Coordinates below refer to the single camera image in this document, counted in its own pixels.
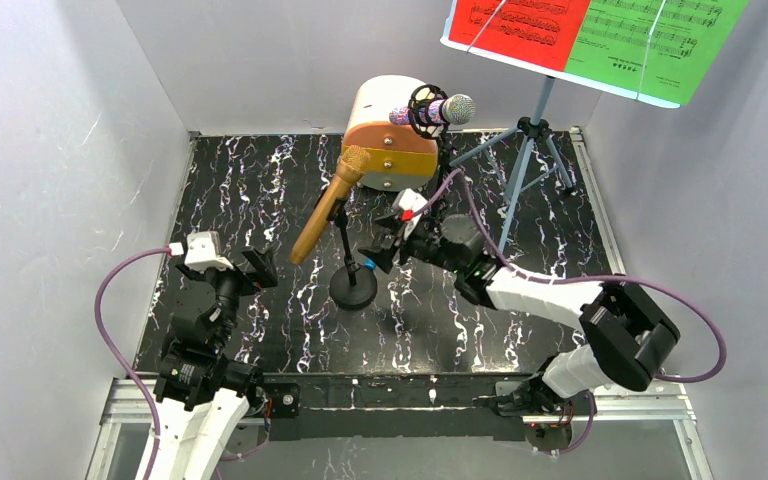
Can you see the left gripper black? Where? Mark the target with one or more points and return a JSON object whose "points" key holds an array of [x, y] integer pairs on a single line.
{"points": [[251, 270]]}

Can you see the red sheet music page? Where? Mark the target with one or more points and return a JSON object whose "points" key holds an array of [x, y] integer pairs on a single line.
{"points": [[540, 32]]}

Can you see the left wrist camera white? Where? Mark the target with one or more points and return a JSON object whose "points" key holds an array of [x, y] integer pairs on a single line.
{"points": [[202, 252]]}

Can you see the black shock-mount tripod stand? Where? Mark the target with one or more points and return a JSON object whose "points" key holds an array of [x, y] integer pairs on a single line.
{"points": [[421, 98]]}

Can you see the round three-drawer storage box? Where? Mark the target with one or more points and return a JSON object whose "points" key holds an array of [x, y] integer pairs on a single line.
{"points": [[400, 158]]}

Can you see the green sheet music page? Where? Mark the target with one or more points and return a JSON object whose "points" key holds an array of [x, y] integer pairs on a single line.
{"points": [[657, 51]]}

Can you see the aluminium frame rail base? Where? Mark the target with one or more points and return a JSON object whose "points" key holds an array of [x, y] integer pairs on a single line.
{"points": [[307, 406]]}

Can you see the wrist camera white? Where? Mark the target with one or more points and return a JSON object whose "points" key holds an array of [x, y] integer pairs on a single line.
{"points": [[408, 205], [202, 252]]}

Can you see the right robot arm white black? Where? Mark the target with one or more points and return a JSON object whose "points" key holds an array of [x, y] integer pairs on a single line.
{"points": [[628, 337]]}

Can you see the purple glitter microphone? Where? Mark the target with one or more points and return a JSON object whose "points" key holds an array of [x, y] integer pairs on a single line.
{"points": [[458, 109]]}

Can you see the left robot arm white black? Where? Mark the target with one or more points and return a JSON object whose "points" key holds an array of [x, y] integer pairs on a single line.
{"points": [[201, 395]]}

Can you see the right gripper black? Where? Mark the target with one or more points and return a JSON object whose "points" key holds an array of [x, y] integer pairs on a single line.
{"points": [[396, 241]]}

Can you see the gold microphone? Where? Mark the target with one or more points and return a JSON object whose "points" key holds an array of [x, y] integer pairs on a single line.
{"points": [[352, 165]]}

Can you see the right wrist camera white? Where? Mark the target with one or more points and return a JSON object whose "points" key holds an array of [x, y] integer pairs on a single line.
{"points": [[408, 205]]}

